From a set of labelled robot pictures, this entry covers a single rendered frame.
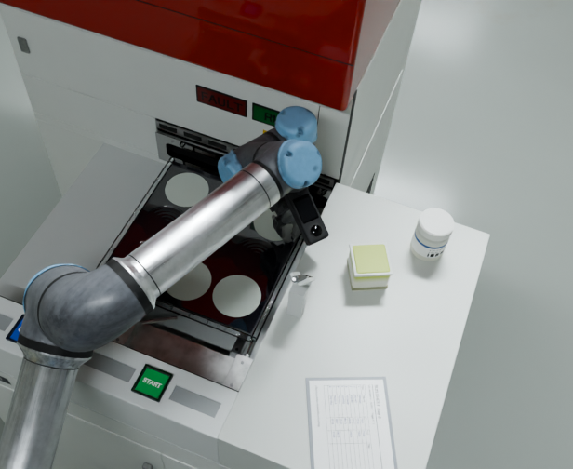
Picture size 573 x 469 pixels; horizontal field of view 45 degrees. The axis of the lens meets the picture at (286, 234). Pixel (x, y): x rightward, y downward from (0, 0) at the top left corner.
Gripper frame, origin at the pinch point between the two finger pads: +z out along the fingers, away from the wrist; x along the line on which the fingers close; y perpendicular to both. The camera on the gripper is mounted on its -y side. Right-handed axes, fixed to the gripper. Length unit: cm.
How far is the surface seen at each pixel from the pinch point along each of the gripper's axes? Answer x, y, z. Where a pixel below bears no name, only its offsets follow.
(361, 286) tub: -3.4, -20.1, -7.4
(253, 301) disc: 14.1, -8.5, 1.5
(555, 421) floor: -77, -51, 91
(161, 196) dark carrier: 19.2, 25.3, 1.5
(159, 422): 41.7, -23.2, -0.2
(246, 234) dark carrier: 7.1, 7.0, 1.5
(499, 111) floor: -155, 68, 91
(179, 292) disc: 26.4, 0.6, 1.6
